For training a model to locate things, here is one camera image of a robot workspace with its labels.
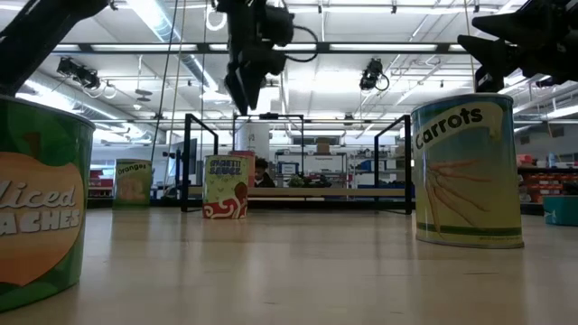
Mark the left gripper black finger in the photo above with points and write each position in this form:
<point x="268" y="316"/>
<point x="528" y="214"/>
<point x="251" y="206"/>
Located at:
<point x="240" y="90"/>
<point x="256" y="81"/>

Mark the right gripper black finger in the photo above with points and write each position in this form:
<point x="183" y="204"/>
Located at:
<point x="515" y="20"/>
<point x="494" y="56"/>

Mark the spaghetti sauce can red swirl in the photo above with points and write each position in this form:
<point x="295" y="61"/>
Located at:
<point x="225" y="189"/>

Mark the yellow carrots can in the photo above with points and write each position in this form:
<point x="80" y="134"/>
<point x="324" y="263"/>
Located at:
<point x="467" y="180"/>

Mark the green oranges can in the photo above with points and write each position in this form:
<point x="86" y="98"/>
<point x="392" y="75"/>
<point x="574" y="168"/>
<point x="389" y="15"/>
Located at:
<point x="132" y="185"/>

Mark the teal bin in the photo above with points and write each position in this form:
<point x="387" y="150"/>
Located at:
<point x="562" y="210"/>

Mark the green sliced peaches can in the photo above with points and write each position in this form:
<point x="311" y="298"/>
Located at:
<point x="40" y="203"/>

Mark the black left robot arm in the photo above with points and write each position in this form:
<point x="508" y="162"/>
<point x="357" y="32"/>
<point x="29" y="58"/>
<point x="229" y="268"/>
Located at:
<point x="36" y="36"/>

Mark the person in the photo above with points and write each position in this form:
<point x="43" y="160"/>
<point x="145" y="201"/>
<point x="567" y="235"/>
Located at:
<point x="262" y="178"/>

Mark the cardboard box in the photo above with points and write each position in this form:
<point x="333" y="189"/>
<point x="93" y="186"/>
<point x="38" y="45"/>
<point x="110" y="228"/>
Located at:
<point x="323" y="146"/>

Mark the dark green clutter pile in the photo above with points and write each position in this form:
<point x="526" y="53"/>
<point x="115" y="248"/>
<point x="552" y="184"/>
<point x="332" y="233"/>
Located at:
<point x="311" y="182"/>

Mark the rack with orange bins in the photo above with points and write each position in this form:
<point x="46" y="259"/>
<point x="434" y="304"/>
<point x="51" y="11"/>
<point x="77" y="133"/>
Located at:
<point x="551" y="182"/>

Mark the red storage cabinet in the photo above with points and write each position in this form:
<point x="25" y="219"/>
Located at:
<point x="101" y="182"/>

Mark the left arm's black wrist camera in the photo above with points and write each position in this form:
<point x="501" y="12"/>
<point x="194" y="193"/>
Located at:
<point x="280" y="25"/>

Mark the black hanging camera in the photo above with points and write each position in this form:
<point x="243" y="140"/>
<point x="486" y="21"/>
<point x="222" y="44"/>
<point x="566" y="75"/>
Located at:
<point x="371" y="74"/>
<point x="79" y="72"/>

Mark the black frame wooden shelf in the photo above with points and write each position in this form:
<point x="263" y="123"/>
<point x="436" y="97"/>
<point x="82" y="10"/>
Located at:
<point x="316" y="192"/>

